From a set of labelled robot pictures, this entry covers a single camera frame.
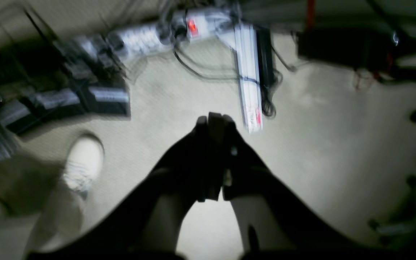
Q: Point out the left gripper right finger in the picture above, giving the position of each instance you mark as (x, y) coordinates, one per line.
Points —
(274, 223)

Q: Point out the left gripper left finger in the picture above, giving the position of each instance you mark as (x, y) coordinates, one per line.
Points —
(146, 224)

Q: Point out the white sneaker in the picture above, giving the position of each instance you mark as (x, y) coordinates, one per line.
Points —
(84, 163)

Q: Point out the beige trouser leg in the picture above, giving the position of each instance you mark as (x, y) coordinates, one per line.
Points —
(29, 186)

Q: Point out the white power strip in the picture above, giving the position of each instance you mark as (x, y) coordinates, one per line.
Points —
(183, 26)

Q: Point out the black power adapter box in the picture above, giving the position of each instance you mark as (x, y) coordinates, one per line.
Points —
(353, 48)

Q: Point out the white aluminium frame leg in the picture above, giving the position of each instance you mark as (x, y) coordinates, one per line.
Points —
(249, 78)

